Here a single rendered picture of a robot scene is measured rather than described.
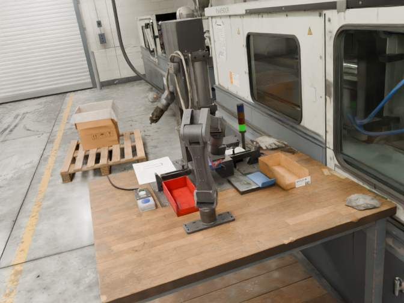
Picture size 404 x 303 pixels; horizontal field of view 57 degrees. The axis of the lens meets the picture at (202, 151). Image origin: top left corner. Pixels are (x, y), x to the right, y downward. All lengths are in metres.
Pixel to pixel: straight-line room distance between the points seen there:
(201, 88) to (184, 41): 0.22
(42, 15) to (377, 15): 9.85
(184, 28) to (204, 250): 0.96
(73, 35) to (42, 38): 0.78
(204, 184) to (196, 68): 0.55
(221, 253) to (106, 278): 0.39
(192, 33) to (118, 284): 1.08
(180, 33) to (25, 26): 9.33
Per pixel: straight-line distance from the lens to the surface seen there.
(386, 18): 1.51
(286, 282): 2.24
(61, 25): 10.81
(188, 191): 1.74
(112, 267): 1.37
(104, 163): 4.52
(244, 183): 1.71
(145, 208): 1.65
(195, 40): 1.75
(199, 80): 1.68
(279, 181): 1.70
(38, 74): 10.96
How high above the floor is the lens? 1.69
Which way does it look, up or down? 21 degrees down
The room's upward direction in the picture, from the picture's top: 8 degrees counter-clockwise
